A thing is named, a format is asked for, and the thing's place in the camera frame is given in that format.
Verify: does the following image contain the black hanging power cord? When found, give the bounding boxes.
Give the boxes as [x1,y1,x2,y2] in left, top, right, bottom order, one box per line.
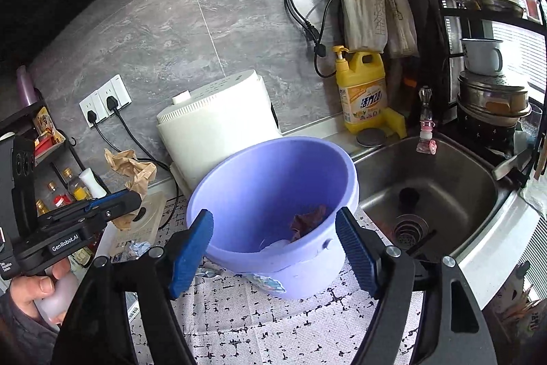
[284,0,343,78]

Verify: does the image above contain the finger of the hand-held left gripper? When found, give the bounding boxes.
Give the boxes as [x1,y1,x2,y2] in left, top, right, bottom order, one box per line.
[84,189,143,209]
[100,203,143,227]

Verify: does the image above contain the black spice rack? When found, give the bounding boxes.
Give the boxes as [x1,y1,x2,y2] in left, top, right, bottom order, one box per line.
[0,100,112,220]

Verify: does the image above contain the round metal disc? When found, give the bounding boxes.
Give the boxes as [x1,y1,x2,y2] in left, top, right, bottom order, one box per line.
[357,128,387,147]

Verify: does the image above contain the white capped oil bottle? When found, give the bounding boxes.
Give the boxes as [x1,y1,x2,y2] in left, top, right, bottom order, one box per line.
[78,167,109,199]

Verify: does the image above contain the steel sink strainer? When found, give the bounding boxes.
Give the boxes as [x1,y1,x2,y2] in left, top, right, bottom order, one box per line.
[393,214,429,248]

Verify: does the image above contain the metal bowl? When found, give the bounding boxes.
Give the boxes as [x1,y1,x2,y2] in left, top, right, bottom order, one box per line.
[474,0,525,18]

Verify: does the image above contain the purple plastic bucket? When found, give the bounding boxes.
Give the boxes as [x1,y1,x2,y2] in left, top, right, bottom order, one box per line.
[186,136,360,300]

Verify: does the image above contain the silver foil snack wrapper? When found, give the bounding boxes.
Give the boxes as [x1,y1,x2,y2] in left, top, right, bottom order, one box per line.
[113,241,151,261]

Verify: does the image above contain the stainless steel sink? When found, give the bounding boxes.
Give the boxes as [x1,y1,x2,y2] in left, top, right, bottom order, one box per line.
[355,132,513,263]

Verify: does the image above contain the snack packets on rack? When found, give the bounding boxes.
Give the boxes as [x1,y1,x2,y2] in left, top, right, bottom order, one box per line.
[34,108,66,158]

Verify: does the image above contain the small yellow oil bottle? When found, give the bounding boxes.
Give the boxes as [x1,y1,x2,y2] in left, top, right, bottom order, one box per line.
[62,168,85,200]

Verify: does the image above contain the purple plastic handle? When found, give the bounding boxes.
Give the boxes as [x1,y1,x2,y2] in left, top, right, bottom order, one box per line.
[16,66,43,107]

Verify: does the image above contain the yellow dish soap bottle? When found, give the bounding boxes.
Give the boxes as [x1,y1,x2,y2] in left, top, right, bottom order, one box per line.
[332,45,389,135]

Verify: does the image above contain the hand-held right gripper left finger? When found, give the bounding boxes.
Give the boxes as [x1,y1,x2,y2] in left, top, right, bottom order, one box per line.
[51,209,214,365]

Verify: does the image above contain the black patterned pot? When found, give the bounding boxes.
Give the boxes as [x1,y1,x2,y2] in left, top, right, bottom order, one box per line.
[457,106,520,154]

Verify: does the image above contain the clear hanging chopsticks bag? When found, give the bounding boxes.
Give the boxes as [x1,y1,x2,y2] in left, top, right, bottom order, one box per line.
[382,0,418,58]

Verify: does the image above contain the white wall socket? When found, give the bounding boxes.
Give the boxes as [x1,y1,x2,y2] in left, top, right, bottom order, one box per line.
[79,75,131,128]

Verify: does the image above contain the white cloth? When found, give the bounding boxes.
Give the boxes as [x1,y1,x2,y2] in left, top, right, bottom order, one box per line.
[519,177,547,217]

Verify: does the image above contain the black sink stopper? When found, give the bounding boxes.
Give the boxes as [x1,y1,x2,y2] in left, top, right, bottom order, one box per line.
[399,187,419,207]

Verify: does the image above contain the faucet with pink filter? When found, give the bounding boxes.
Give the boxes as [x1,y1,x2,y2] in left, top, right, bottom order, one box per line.
[416,86,437,155]

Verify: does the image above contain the brown paper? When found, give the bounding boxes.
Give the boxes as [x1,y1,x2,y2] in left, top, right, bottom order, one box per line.
[104,148,158,230]

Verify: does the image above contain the black dish rack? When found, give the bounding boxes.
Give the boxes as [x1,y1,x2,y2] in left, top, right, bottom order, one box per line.
[423,0,547,186]

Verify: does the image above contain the black power cable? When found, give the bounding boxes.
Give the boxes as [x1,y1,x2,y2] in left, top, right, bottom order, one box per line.
[106,97,180,229]
[85,110,114,154]

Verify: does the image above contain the yellow sponge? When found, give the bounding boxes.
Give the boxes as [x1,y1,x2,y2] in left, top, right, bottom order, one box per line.
[382,107,406,138]

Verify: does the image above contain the person's left hand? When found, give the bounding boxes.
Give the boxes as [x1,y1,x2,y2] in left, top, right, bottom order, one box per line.
[9,257,74,327]

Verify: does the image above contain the steel kitchen utensil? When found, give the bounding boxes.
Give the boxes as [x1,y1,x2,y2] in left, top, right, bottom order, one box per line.
[491,153,531,180]

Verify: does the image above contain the white enamel mug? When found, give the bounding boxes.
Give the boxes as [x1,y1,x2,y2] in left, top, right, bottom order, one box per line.
[459,38,505,76]

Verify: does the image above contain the beige hanging chopsticks bag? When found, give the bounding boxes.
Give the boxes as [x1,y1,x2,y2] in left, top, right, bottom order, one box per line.
[335,0,389,51]

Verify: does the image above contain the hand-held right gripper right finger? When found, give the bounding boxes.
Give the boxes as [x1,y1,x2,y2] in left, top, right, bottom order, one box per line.
[335,208,498,365]

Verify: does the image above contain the brown crumpled wrapper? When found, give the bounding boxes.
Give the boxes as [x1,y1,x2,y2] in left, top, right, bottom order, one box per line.
[291,205,328,242]

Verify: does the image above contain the stainless steel steamer pot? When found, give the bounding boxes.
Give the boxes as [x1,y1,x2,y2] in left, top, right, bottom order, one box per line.
[457,72,533,126]

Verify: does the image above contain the white electric kettle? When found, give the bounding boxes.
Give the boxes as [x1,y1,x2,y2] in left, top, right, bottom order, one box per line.
[156,70,283,195]

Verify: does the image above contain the small red label bottle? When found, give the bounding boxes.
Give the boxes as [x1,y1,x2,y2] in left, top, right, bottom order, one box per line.
[47,181,74,208]

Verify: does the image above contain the white black patterned mat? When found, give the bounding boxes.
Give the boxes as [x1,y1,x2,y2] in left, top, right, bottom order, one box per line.
[98,194,424,365]

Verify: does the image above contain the person's left forearm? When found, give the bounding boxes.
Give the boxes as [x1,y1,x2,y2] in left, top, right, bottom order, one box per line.
[0,290,58,365]

